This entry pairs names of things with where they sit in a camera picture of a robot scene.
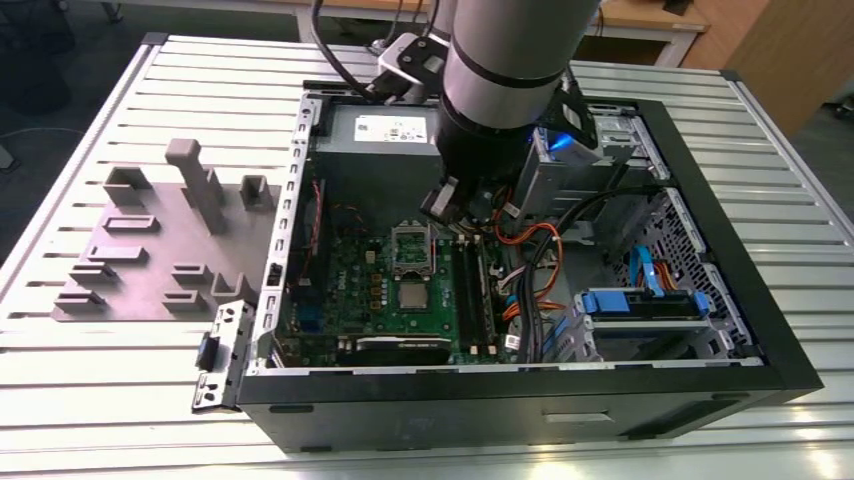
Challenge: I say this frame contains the thick black cable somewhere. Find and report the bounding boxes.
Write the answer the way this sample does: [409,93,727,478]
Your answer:
[513,183,663,362]

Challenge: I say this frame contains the grey metal card bracket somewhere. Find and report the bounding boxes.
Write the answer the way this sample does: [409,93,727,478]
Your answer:
[190,299,254,414]

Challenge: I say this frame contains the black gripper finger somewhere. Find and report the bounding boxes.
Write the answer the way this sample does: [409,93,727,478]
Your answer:
[418,177,469,225]

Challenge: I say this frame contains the brown wooden cabinet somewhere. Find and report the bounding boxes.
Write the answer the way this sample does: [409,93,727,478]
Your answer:
[723,0,854,136]

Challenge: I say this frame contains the black RAM slot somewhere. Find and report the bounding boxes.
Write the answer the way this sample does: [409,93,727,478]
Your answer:
[465,233,501,354]
[446,234,478,354]

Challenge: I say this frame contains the black camera cable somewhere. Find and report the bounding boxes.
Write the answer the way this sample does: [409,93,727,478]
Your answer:
[309,0,394,101]

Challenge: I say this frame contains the black graphics card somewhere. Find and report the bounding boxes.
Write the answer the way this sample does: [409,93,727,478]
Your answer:
[334,333,450,367]

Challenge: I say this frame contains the metal socket cover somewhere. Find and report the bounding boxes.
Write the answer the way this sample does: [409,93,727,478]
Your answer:
[390,222,440,280]

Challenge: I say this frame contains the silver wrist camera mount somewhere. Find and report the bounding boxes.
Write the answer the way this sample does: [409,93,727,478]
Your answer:
[374,32,453,105]

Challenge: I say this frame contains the grey plastic parts rack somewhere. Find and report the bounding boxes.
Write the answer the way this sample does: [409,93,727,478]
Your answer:
[49,137,285,324]

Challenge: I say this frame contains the grey Dell power supply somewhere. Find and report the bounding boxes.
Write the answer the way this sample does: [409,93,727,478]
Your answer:
[306,103,444,224]

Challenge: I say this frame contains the blue flat data cable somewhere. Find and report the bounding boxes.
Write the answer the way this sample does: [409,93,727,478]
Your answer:
[625,246,663,297]

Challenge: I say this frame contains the silver CPU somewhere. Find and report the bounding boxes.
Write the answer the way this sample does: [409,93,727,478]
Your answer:
[397,282,433,311]

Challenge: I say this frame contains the grey metal drive cage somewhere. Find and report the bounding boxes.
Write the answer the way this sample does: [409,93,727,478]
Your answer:
[516,102,671,219]

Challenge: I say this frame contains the orange flat data cable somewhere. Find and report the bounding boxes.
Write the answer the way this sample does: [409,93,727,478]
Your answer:
[652,259,679,297]

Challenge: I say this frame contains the black disk in blue carrier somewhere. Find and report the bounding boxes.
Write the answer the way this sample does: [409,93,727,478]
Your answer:
[573,289,709,322]

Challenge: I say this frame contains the CPU socket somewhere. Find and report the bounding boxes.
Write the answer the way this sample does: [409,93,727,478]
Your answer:
[390,278,436,316]

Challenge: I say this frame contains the wooden desk white legs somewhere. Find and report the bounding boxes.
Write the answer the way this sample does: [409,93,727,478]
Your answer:
[292,0,709,67]

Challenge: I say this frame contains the black office chair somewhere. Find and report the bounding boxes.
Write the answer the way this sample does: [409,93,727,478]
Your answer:
[0,0,75,117]

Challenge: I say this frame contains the grey metal disk bay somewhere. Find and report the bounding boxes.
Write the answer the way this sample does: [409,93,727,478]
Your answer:
[569,287,755,364]

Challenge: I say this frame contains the black open PC case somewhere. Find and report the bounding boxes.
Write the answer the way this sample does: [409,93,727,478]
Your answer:
[229,78,825,454]

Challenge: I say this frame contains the green motherboard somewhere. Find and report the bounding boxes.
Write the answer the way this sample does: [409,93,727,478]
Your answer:
[284,227,518,367]

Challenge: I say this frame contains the orange wire bundle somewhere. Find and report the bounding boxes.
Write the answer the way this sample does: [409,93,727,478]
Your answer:
[490,223,567,321]

